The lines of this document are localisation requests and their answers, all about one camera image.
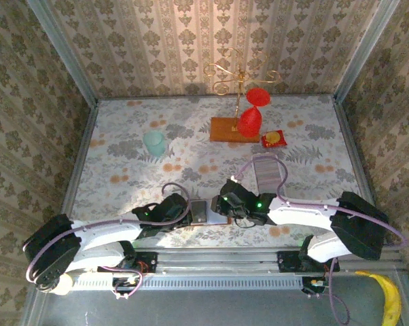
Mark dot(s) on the grey metal shelf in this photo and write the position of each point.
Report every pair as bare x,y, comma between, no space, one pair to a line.
208,309

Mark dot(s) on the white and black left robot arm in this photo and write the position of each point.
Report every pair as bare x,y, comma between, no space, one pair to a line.
102,231

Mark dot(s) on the dark credit card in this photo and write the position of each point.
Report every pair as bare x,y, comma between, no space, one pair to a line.
199,210

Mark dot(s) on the brown leather card holder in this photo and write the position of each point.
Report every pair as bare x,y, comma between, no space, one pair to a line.
219,220

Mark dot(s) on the teal translucent cup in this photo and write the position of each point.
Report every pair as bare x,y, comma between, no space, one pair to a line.
155,144

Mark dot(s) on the gold jewelry stand wooden base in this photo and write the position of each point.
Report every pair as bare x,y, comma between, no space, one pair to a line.
225,129

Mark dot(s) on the grey metal frame post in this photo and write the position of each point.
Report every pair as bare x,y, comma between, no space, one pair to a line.
367,51
62,51

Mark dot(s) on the red packet with gold coin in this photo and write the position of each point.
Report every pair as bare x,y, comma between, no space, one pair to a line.
274,138

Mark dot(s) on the aluminium mounting rail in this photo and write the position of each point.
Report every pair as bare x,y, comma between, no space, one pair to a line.
218,261

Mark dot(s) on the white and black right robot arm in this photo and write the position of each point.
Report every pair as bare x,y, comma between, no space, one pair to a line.
303,212

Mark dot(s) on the white bottle with black cap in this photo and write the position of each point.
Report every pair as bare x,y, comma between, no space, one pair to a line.
65,285

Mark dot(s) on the yellow banana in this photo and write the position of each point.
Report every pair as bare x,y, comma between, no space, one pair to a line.
391,299

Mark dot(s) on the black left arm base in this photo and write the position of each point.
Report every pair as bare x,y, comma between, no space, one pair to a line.
145,263

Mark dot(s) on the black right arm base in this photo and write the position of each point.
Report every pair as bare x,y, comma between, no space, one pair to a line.
289,261

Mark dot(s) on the red plastic goblet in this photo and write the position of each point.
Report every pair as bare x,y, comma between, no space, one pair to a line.
250,120

